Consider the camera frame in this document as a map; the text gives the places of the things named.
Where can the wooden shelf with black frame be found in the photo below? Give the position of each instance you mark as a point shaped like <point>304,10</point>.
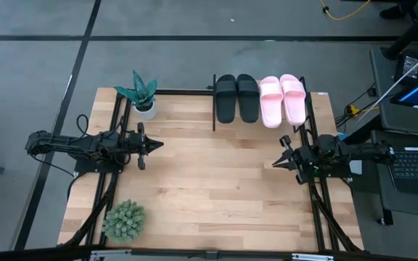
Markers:
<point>215,105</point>

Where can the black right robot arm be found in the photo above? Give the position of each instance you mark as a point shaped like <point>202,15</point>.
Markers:
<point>365,152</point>

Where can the small blue box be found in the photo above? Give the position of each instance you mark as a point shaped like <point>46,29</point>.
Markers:
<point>343,137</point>

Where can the person's shoe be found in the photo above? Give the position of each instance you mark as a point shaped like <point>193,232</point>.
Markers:
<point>392,11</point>

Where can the black metal table frame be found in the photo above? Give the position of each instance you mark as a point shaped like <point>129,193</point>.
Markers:
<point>180,92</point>

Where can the thin white rod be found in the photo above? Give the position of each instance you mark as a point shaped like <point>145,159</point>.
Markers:
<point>399,80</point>

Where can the round green succulent plant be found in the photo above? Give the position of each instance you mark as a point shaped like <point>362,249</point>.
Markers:
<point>123,221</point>

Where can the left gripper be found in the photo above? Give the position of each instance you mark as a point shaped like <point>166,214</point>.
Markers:
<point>136,145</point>

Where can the snake plant in white pot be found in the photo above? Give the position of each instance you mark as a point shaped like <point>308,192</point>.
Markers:
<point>145,110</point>

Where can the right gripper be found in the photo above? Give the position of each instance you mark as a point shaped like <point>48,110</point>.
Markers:
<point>303,159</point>

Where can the pink slide sandal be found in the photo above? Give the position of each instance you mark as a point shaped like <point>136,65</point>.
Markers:
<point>293,105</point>
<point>270,108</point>

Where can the dark grey equipment cart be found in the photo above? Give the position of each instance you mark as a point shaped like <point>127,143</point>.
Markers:
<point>385,121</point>

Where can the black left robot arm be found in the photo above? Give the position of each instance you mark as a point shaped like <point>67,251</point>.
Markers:
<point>71,145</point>

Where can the black power brick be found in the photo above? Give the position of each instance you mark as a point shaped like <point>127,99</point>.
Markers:
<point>408,65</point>

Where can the black slide sandal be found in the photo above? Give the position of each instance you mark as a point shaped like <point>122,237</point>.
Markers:
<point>226,105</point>
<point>248,105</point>

